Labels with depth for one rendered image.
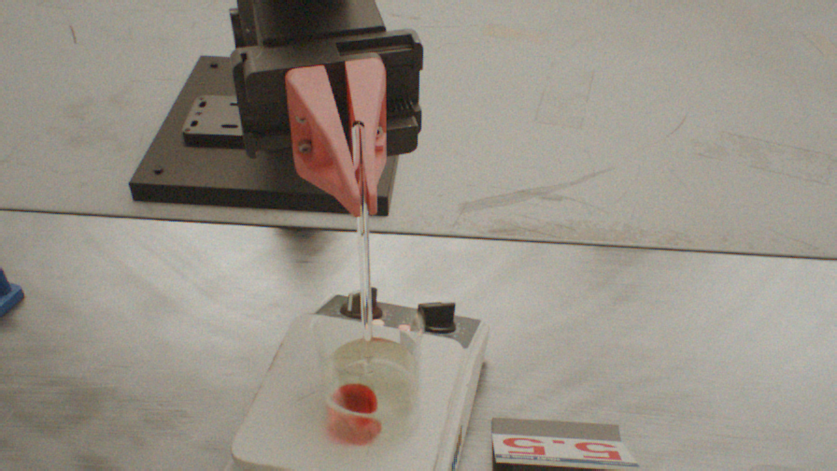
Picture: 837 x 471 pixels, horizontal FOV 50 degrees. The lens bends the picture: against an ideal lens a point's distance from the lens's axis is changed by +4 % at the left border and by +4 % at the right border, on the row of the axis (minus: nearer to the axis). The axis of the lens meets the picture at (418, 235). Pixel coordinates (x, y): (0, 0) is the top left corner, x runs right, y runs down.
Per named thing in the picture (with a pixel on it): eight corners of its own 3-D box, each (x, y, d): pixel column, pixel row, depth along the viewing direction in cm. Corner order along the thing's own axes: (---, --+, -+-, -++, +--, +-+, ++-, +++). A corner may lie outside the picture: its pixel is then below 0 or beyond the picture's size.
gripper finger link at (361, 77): (418, 144, 41) (375, 35, 47) (263, 166, 39) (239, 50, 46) (416, 247, 45) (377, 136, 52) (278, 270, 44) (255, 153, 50)
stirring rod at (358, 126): (363, 380, 54) (350, 118, 40) (374, 378, 54) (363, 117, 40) (365, 388, 54) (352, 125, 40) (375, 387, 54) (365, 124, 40)
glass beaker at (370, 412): (333, 370, 57) (323, 276, 51) (431, 381, 56) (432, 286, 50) (305, 464, 51) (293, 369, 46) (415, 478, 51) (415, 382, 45)
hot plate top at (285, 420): (296, 318, 61) (295, 308, 60) (467, 349, 58) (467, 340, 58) (225, 466, 52) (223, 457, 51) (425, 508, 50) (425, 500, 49)
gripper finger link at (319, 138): (459, 138, 41) (411, 31, 47) (306, 160, 40) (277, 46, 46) (452, 240, 46) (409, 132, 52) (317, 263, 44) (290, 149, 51)
